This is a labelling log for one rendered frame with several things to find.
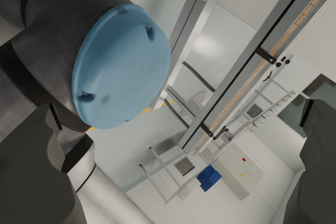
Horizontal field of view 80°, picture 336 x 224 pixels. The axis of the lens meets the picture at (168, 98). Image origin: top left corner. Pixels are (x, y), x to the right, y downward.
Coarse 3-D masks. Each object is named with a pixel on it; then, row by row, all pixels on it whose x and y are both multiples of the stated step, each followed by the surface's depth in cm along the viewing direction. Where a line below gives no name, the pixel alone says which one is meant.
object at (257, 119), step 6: (288, 96) 577; (276, 102) 497; (282, 102) 519; (270, 108) 459; (276, 108) 494; (258, 114) 416; (264, 114) 427; (252, 120) 389; (258, 120) 401; (246, 132) 368
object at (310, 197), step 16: (304, 112) 10; (320, 112) 9; (304, 128) 10; (320, 128) 8; (304, 144) 8; (320, 144) 7; (304, 160) 8; (320, 160) 7; (304, 176) 6; (320, 176) 6; (304, 192) 6; (320, 192) 6; (288, 208) 6; (304, 208) 5; (320, 208) 5
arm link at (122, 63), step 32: (32, 0) 20; (64, 0) 18; (96, 0) 18; (128, 0) 20; (32, 32) 17; (64, 32) 17; (96, 32) 16; (128, 32) 16; (160, 32) 19; (32, 64) 16; (64, 64) 16; (96, 64) 15; (128, 64) 17; (160, 64) 21; (32, 96) 16; (64, 96) 17; (96, 96) 16; (128, 96) 20
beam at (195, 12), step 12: (192, 0) 101; (204, 0) 96; (216, 0) 100; (180, 12) 107; (192, 12) 102; (204, 12) 101; (180, 24) 109; (192, 24) 104; (180, 36) 110; (192, 36) 109; (180, 48) 112; (180, 60) 118; (168, 72) 122; (168, 84) 129; (156, 96) 134; (156, 108) 142
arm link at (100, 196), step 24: (0, 72) 16; (0, 96) 16; (24, 96) 16; (0, 120) 16; (72, 144) 20; (72, 168) 19; (96, 168) 23; (96, 192) 21; (120, 192) 24; (96, 216) 20; (120, 216) 22; (144, 216) 25
